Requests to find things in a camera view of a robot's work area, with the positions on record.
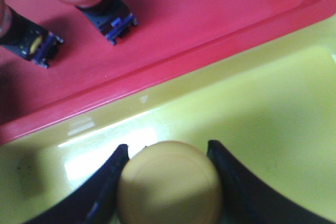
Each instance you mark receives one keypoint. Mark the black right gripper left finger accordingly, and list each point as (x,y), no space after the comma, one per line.
(95,200)

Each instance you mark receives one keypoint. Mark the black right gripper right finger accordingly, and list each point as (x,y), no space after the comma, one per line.
(247,199)

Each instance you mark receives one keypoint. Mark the yellow mushroom push button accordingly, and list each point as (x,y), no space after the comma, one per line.
(169,182)

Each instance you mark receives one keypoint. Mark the yellow tray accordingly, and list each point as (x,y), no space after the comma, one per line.
(272,106)

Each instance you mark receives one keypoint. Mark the red tray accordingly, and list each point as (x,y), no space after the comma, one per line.
(173,37)

